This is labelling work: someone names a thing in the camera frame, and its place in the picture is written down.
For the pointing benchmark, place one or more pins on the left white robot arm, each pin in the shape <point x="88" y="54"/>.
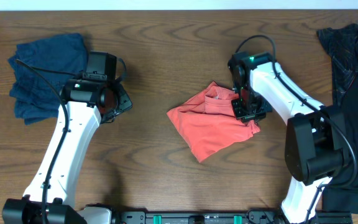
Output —
<point x="50" y="197"/>

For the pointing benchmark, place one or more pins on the folded navy blue garment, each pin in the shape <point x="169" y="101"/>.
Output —
<point x="40" y="65"/>

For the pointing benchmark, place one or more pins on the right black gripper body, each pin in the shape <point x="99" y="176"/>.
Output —
<point x="252" y="106"/>

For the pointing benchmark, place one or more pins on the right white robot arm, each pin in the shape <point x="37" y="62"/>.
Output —
<point x="316" y="149"/>

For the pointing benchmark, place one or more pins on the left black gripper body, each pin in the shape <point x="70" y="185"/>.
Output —
<point x="123" y="101"/>

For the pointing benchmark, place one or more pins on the red printed t-shirt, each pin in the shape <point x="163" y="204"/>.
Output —
<point x="207" y="122"/>

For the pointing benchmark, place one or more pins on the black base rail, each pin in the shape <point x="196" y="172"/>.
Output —
<point x="197" y="217"/>

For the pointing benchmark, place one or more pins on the black crumpled garment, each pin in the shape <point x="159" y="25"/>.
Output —
<point x="342" y="46"/>

